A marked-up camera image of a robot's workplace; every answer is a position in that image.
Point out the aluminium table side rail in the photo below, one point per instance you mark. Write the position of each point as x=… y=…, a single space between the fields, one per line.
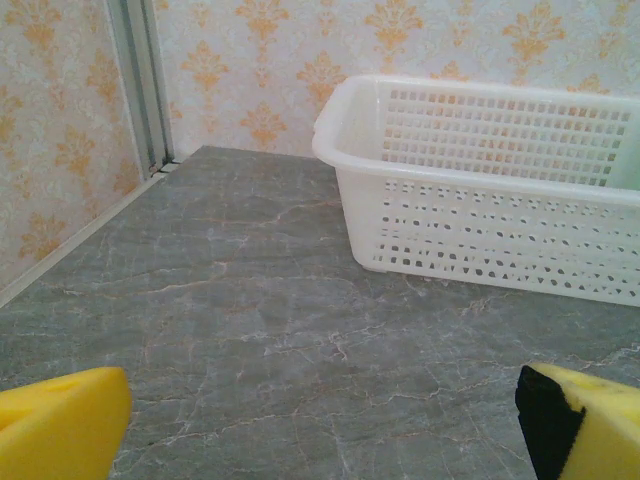
x=75 y=242

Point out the green plastic basket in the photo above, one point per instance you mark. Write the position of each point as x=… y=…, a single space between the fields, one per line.
x=627 y=165

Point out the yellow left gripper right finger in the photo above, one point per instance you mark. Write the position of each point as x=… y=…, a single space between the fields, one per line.
x=600 y=430

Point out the aluminium frame post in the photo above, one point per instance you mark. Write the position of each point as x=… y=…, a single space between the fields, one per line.
x=140 y=75

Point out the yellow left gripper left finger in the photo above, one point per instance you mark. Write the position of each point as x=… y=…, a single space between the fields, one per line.
x=60 y=425

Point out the white plastic basket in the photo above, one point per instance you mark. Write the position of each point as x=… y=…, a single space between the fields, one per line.
x=350 y=200

